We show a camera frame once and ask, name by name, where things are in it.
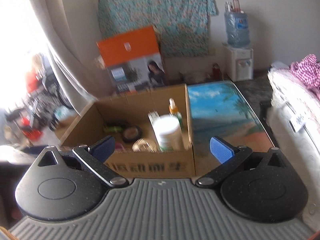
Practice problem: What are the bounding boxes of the beige curtain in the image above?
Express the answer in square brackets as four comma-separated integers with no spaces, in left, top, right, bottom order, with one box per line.
[29,0,113,113]

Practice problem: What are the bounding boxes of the green lip balm tube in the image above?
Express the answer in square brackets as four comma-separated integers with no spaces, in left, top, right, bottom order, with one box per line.
[103,126,123,133]

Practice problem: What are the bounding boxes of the white quilted bedding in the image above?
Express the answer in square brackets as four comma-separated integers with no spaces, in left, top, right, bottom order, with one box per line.
[267,68,319,231]

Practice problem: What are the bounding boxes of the white supplement bottle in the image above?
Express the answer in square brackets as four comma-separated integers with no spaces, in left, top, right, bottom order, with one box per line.
[152,115,184,152]

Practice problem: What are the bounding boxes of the small cardboard box on floor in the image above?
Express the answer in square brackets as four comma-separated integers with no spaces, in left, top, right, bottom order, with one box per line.
[54,114,78,139]

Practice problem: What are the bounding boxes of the white usb charger plug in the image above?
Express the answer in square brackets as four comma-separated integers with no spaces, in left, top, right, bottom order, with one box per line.
[148,111,159,128]

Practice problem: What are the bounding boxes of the black flashlight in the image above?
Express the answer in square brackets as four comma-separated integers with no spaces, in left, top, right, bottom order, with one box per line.
[105,120,130,128]

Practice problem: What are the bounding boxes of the pink plastic lid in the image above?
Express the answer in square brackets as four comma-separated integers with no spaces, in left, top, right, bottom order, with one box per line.
[115,142,131,151]

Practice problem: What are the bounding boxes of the red plastic bag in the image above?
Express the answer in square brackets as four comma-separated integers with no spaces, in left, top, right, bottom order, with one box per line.
[20,117,43,141]

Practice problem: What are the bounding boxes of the wheelchair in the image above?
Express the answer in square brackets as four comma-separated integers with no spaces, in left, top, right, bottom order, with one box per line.
[5,73,73,132]

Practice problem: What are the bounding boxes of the green dropper bottle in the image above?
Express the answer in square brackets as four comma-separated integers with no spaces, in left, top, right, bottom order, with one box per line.
[169,98,183,129]

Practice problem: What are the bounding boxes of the brown cardboard box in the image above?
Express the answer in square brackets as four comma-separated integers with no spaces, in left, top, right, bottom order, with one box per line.
[60,85,195,178]

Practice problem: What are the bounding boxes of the blue water jug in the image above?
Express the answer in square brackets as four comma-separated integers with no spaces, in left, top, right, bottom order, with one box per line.
[224,0,251,48]

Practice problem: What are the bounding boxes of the black electrical tape roll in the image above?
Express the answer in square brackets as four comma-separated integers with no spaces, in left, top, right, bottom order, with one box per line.
[121,125,143,143]

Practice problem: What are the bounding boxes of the floral teal cloth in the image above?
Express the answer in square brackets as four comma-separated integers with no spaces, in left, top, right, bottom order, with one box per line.
[98,0,217,57]

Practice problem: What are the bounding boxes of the pink patterned cloth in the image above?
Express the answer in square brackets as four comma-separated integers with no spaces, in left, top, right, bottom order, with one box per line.
[290,54,319,89]

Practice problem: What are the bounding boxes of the white water dispenser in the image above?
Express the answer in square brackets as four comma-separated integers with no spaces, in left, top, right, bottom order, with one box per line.
[224,44,254,82]

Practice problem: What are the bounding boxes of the gold lid cream jar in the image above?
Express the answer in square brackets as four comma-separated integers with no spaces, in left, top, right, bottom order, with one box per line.
[132,138,157,153]

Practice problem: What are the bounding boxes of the orange philips product box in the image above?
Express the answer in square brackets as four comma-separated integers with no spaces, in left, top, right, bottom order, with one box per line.
[97,25,169,94]

